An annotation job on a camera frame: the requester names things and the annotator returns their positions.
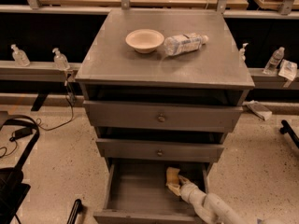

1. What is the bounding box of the white paper bowl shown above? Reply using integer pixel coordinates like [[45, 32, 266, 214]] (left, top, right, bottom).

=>
[[125, 29, 164, 54]]

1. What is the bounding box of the grey middle drawer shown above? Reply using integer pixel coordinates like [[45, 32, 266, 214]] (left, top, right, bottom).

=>
[[96, 138, 224, 162]]

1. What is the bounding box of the black cable on floor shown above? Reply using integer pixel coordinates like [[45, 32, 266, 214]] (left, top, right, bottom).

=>
[[36, 77, 77, 133]]

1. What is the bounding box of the grey box on floor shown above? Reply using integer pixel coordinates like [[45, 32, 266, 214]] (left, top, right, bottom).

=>
[[244, 100, 272, 120]]

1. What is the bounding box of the clear plastic water bottle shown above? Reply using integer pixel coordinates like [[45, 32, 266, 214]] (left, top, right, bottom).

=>
[[164, 33, 209, 56]]

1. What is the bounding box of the sanitizer pump bottle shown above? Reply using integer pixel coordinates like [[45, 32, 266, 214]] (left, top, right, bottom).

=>
[[52, 48, 70, 71], [239, 43, 249, 61]]

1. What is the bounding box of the grey three-drawer cabinet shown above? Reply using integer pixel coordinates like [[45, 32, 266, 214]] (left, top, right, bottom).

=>
[[75, 8, 256, 224]]

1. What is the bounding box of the brass top drawer knob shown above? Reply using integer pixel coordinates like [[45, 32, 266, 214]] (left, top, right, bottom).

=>
[[157, 113, 165, 122]]

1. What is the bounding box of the grey open bottom drawer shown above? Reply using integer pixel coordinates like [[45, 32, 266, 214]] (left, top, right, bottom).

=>
[[93, 159, 208, 224]]

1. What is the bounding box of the black tube bottom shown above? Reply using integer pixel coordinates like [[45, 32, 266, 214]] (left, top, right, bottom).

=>
[[66, 199, 83, 224]]

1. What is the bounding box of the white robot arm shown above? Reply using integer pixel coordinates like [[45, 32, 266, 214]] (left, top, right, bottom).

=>
[[166, 175, 249, 224]]

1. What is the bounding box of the black chair left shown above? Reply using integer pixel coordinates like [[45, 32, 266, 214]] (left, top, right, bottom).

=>
[[0, 111, 40, 224]]

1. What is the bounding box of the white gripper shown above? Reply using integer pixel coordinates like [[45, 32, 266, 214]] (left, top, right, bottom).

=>
[[167, 175, 206, 204]]

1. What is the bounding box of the right sanitizer pump bottle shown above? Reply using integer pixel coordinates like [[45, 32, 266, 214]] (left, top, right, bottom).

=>
[[239, 43, 249, 61]]

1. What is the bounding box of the far left sanitizer bottle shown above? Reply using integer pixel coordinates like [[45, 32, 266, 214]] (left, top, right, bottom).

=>
[[10, 44, 30, 66]]

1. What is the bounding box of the black power adapter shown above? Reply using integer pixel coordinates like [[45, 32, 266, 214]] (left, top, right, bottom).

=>
[[9, 127, 33, 142]]

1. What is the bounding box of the white plastic packet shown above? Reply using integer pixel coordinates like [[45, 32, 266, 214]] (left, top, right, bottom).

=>
[[278, 59, 297, 81]]

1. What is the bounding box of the yellow sponge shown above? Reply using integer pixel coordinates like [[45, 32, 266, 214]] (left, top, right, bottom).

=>
[[166, 167, 179, 186]]

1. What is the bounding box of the grey top drawer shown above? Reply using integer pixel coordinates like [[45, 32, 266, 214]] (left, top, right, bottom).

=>
[[83, 101, 242, 133]]

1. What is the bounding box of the black stand leg right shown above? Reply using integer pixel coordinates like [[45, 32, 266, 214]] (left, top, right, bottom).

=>
[[279, 119, 299, 148]]

